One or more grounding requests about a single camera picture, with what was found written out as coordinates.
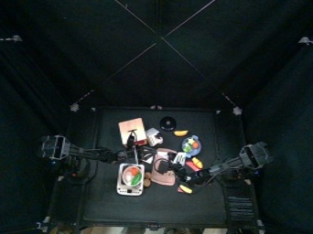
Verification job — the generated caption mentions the paring knife black handle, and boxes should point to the paring knife black handle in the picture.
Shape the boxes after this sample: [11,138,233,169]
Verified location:
[127,129,139,165]

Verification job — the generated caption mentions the white slotted spatula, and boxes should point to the white slotted spatula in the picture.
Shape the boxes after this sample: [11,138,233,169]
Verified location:
[173,151,189,165]

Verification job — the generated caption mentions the yellow toy block orange streaks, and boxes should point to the yellow toy block orange streaks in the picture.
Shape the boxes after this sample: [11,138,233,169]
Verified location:
[178,184,194,195]

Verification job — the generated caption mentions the white square card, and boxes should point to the white square card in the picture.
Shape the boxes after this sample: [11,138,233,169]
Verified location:
[142,154,156,165]

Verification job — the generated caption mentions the yellow toy corn cob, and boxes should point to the yellow toy corn cob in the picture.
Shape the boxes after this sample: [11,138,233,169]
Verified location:
[192,156,205,170]

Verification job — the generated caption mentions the silver toy appliance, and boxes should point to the silver toy appliance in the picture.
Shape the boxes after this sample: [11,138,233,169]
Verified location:
[146,127,165,147]

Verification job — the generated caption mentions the white round plate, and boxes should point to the white round plate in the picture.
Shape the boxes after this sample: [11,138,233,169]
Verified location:
[121,165,145,186]

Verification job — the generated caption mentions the copper pink box red edge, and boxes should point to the copper pink box red edge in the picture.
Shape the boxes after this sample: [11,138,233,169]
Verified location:
[118,117,149,146]

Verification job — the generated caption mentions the light blue bowl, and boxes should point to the light blue bowl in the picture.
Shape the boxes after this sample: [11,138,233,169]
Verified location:
[181,135,202,151]

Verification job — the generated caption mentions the white kitchen scale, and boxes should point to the white kitchen scale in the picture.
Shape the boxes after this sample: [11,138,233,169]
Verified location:
[117,163,147,197]

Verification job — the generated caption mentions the black round lid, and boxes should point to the black round lid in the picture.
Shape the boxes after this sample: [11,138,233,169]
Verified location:
[160,116,178,133]

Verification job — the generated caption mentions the black cable bundle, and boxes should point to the black cable bundle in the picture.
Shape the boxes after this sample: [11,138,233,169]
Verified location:
[222,168,263,187]
[61,161,93,185]

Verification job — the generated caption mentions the silver frame clamp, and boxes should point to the silver frame clamp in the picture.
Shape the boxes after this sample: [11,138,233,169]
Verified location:
[297,36,313,46]
[0,35,24,43]

